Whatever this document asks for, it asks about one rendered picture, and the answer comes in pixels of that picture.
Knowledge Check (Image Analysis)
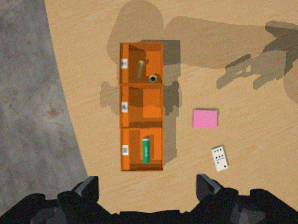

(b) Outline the white domino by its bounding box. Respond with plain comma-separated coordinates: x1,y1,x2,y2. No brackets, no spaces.
211,146,228,172

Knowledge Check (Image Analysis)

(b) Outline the green aa battery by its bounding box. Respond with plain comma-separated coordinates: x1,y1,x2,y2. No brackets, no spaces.
142,138,150,163

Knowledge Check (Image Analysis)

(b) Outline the pink square pad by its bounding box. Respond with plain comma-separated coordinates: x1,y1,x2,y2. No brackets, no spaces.
192,110,217,129

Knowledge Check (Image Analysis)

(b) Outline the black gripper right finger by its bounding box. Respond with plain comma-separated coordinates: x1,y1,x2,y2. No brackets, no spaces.
173,174,298,224

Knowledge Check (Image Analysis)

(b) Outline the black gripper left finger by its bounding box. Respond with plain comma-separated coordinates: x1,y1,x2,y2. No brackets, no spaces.
0,176,130,224

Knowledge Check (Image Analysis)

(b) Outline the orange three-compartment bin rack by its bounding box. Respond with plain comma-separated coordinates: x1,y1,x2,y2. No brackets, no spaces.
119,42,164,172

